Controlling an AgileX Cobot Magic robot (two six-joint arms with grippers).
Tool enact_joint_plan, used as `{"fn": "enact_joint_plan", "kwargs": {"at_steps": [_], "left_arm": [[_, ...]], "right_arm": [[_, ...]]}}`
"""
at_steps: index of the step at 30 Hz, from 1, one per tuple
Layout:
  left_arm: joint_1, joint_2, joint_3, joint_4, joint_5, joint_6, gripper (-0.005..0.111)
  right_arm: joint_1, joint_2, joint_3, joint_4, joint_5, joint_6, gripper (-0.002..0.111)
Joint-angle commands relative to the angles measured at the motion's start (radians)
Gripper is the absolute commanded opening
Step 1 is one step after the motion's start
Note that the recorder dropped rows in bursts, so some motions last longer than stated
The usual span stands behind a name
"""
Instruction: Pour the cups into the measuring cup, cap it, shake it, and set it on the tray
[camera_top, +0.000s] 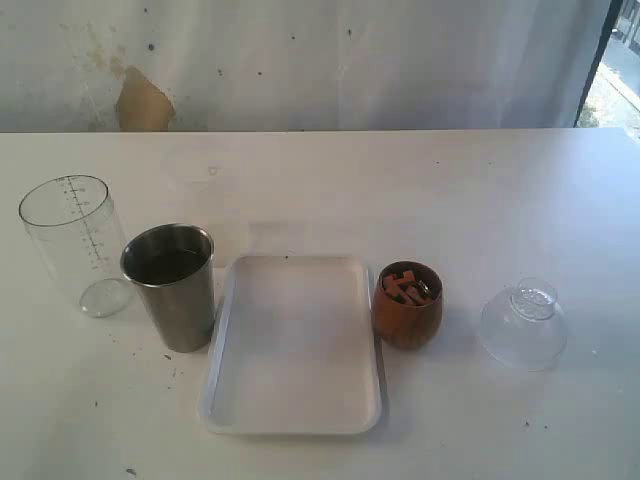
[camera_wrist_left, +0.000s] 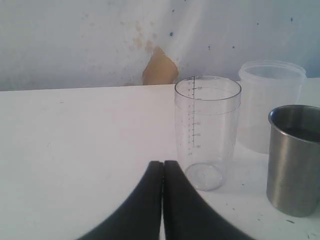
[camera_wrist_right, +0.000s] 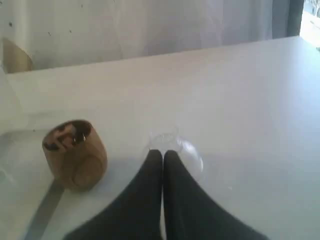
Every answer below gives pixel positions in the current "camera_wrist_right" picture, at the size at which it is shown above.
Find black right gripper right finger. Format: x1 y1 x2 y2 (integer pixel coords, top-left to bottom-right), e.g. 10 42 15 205
163 150 267 240

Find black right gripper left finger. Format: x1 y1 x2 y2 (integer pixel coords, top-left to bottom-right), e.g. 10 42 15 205
64 149 163 240

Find brown wooden cup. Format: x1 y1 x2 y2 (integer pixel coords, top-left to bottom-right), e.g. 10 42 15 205
42 119 108 192

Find clear plastic dome lid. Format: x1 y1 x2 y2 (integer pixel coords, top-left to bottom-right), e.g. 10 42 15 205
145 125 204 182

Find white rectangular tray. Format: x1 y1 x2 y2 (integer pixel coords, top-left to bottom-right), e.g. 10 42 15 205
0 130 64 240

